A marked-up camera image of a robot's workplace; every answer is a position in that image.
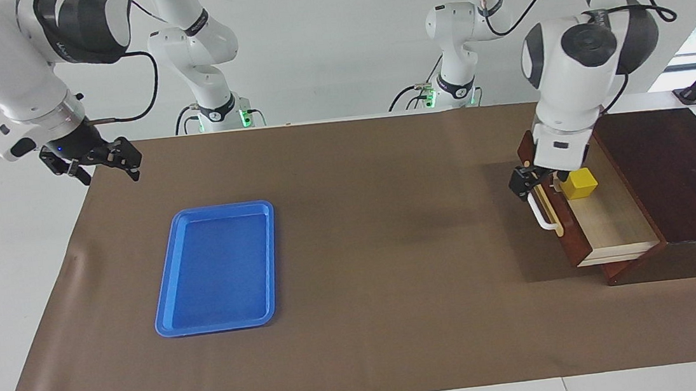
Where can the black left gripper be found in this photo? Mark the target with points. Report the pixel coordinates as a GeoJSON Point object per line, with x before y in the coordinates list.
{"type": "Point", "coordinates": [553, 174]}

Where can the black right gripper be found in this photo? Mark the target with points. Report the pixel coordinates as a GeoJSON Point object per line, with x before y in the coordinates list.
{"type": "Point", "coordinates": [80, 148]}

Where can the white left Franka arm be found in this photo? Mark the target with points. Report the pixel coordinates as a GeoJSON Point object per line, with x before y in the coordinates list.
{"type": "Point", "coordinates": [571, 59]}

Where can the brown table mat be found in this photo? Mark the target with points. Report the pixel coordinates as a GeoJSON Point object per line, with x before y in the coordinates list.
{"type": "Point", "coordinates": [394, 280]}

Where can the yellow cube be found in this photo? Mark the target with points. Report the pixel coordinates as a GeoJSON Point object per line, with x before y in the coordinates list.
{"type": "Point", "coordinates": [580, 184]}

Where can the dark wooden drawer cabinet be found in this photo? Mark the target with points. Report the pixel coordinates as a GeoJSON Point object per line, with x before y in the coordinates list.
{"type": "Point", "coordinates": [684, 176]}

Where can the blue plastic tray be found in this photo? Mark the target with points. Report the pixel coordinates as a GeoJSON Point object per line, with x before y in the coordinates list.
{"type": "Point", "coordinates": [215, 272]}

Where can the green lit base connector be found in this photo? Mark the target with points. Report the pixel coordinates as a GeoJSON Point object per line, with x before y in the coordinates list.
{"type": "Point", "coordinates": [426, 95]}
{"type": "Point", "coordinates": [245, 117]}

